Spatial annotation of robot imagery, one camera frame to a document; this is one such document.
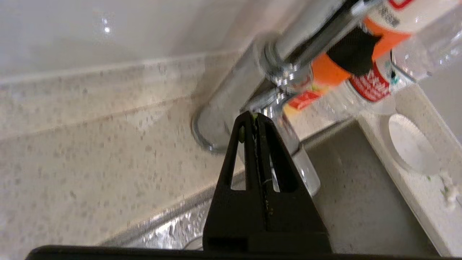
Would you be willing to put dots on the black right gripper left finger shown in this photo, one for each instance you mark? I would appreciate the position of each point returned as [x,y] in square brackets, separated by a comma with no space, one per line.
[234,216]

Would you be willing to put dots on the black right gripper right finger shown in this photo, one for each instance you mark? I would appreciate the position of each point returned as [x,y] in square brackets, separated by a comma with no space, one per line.
[292,216]

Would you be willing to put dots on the stainless steel sink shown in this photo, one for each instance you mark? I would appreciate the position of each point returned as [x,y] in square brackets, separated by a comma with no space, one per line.
[361,202]

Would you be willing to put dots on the small green vegetable piece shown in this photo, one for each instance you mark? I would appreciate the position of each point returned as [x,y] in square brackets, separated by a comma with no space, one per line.
[241,135]

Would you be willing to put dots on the chrome faucet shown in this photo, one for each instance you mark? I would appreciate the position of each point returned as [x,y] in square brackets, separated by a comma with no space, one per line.
[223,108]

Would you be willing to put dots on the white round sink cap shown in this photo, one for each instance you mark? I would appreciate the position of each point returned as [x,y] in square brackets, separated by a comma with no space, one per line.
[411,144]

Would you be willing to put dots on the orange detergent bottle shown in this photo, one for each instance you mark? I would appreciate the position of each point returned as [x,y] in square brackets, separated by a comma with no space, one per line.
[330,70]

